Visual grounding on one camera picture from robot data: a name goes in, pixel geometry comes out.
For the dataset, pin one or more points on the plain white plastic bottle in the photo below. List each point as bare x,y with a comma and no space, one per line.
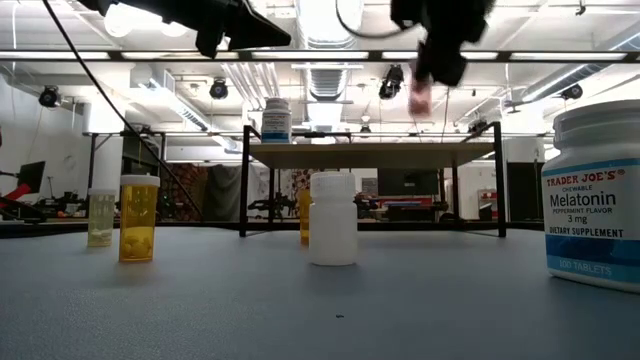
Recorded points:
332,220

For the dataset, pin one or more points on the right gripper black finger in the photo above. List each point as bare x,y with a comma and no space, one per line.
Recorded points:
424,62
449,67

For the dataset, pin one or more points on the white brown circle-patterned cloth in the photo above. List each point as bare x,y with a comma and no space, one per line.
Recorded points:
300,177

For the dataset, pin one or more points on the black background robot arm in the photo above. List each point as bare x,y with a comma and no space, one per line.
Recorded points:
270,204

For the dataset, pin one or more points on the red angled bar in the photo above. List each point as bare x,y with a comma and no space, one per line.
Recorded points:
15,192

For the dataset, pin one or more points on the black cabinet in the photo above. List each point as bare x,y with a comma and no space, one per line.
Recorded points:
525,190

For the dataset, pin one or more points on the amber pill bottle without cap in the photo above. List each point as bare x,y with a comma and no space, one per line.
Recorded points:
304,215

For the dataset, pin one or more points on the blue-grey table mat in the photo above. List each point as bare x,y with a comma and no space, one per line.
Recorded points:
300,300

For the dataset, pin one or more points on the brown patterned tapestry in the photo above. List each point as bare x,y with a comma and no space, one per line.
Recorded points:
182,190

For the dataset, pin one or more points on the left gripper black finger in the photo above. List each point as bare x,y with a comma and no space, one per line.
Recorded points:
260,30

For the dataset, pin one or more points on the white melatonin bottle blue label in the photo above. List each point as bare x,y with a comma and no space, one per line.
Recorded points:
592,200
276,120

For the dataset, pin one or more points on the wooden shelf black metal frame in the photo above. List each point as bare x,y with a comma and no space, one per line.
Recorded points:
370,155

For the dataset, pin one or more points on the amber pill bottle white cap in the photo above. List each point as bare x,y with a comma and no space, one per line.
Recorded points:
138,220

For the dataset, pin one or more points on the pale yellow bottle white cap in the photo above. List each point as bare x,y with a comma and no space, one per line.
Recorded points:
101,220

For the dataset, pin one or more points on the black stage spotlight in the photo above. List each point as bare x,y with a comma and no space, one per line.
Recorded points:
49,96
218,89
571,91
391,82

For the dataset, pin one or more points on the pink pill bottle white cap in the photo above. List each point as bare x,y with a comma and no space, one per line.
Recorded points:
420,100

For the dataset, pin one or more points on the small black monitor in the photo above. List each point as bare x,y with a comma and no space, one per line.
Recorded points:
31,176

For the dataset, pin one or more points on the dark grey curtain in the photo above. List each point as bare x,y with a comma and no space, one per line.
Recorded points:
222,192

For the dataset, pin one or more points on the rig crossbar with light strips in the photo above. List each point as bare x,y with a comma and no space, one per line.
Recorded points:
320,55

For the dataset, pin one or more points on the black wide television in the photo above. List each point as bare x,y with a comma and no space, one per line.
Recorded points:
407,182

